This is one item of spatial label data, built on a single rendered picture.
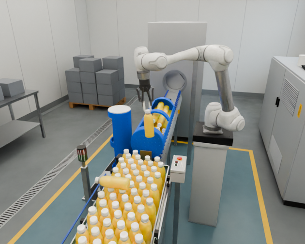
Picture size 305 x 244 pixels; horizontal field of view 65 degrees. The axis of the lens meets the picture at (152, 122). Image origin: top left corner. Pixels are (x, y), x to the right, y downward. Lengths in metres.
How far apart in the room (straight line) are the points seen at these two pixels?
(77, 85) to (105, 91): 0.72
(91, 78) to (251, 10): 4.26
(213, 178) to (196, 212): 0.48
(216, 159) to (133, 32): 5.60
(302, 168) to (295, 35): 4.58
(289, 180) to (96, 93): 4.31
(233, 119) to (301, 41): 5.31
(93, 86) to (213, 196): 4.07
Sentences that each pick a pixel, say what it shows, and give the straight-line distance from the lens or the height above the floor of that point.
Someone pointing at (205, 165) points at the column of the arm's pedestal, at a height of 0.76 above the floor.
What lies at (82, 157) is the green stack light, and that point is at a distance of 1.69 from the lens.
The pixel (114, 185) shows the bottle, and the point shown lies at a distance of 1.47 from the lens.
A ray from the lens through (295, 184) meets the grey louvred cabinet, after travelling 3.23.
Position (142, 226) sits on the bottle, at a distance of 1.34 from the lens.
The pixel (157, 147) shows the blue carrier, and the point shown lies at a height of 1.07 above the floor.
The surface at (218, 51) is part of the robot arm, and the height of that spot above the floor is 1.84.
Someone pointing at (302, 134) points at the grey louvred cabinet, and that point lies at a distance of 2.92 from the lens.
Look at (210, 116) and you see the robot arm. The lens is 2.22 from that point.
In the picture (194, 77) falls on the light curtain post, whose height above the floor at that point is 1.35.
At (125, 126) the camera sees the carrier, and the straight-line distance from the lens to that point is 2.90.
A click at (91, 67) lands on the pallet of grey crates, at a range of 5.69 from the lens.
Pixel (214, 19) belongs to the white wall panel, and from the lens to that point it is 6.93.
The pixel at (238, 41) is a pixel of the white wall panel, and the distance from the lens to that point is 6.96.
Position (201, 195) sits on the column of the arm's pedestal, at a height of 0.38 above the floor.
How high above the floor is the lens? 2.05
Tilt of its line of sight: 24 degrees down
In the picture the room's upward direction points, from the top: straight up
